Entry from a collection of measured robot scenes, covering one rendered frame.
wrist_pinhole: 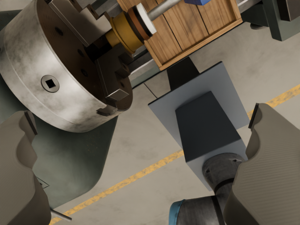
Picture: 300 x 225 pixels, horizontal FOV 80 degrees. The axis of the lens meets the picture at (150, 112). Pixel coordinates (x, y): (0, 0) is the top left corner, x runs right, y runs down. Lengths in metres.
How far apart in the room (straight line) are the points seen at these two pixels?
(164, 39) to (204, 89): 0.35
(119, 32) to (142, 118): 1.49
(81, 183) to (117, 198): 2.43
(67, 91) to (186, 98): 0.65
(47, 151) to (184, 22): 0.54
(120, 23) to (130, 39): 0.04
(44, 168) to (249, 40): 1.63
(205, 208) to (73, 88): 0.45
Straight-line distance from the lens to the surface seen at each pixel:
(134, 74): 0.73
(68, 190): 0.55
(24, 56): 0.40
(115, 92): 0.39
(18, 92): 0.42
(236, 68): 1.79
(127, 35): 0.43
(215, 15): 0.69
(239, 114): 1.05
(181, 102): 0.92
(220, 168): 0.64
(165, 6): 0.45
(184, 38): 0.67
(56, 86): 0.37
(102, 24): 0.45
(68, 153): 0.49
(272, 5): 0.71
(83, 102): 0.38
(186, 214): 0.57
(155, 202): 2.98
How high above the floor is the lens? 1.54
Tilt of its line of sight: 58 degrees down
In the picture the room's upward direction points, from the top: 179 degrees counter-clockwise
